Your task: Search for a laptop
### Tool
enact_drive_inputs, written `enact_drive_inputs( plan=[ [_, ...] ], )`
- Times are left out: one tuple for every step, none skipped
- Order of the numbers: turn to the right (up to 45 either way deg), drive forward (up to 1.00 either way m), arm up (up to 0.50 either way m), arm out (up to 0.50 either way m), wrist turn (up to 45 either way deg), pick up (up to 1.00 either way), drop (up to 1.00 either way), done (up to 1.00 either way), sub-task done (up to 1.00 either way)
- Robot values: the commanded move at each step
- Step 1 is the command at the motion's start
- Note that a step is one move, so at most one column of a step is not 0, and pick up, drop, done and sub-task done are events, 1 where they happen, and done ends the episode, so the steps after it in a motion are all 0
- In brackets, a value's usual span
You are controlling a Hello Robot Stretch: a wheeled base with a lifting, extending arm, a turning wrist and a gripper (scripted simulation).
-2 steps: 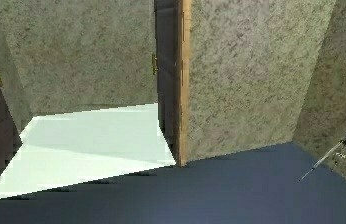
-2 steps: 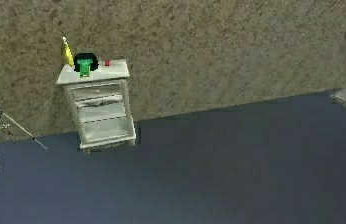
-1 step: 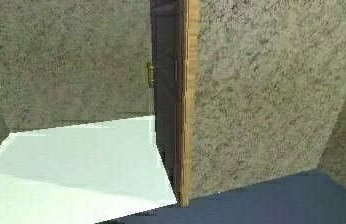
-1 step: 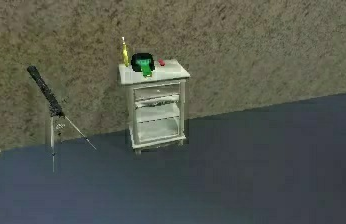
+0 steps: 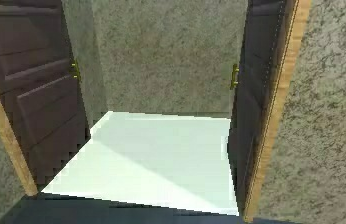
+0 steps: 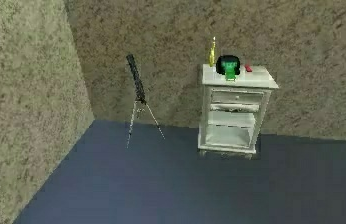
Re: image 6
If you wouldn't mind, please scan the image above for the white bedside table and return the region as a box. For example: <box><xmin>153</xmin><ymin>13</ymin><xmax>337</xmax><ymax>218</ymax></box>
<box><xmin>197</xmin><ymin>63</ymin><xmax>280</xmax><ymax>160</ymax></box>

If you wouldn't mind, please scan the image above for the yellow slim statuette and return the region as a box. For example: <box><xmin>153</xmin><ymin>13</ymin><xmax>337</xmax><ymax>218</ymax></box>
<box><xmin>208</xmin><ymin>36</ymin><xmax>217</xmax><ymax>68</ymax></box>

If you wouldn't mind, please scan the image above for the black telescope on tripod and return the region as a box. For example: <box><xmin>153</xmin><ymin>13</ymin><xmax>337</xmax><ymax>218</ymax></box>
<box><xmin>125</xmin><ymin>53</ymin><xmax>166</xmax><ymax>150</ymax></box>

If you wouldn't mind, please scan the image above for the green figure with black hair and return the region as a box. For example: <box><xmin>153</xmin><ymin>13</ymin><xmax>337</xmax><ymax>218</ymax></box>
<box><xmin>215</xmin><ymin>54</ymin><xmax>242</xmax><ymax>82</ymax></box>

